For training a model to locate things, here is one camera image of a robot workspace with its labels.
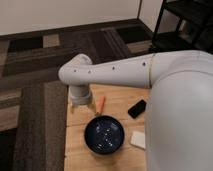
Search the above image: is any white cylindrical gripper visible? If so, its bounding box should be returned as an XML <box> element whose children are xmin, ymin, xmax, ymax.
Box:
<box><xmin>69</xmin><ymin>85</ymin><xmax>96</xmax><ymax>113</ymax></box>

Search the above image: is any orange pepper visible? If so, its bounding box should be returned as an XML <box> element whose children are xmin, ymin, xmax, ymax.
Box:
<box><xmin>96</xmin><ymin>96</ymin><xmax>106</xmax><ymax>116</ymax></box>

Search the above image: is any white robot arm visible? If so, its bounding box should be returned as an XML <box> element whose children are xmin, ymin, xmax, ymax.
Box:
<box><xmin>58</xmin><ymin>50</ymin><xmax>213</xmax><ymax>171</ymax></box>

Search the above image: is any dark blue ceramic bowl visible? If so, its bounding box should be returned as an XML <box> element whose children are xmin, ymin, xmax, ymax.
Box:
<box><xmin>84</xmin><ymin>115</ymin><xmax>125</xmax><ymax>155</ymax></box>

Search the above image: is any patterned brown area rug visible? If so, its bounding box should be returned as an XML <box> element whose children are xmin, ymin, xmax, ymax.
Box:
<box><xmin>0</xmin><ymin>20</ymin><xmax>152</xmax><ymax>171</ymax></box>

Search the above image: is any black smartphone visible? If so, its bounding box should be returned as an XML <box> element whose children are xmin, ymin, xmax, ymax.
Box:
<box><xmin>128</xmin><ymin>100</ymin><xmax>146</xmax><ymax>119</ymax></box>

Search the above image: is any white rectangular sponge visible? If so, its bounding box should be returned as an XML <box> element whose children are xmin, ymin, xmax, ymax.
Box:
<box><xmin>130</xmin><ymin>131</ymin><xmax>146</xmax><ymax>149</ymax></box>

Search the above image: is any black metal shelf rack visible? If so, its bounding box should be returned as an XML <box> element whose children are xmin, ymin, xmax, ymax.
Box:
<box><xmin>150</xmin><ymin>0</ymin><xmax>213</xmax><ymax>52</ymax></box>

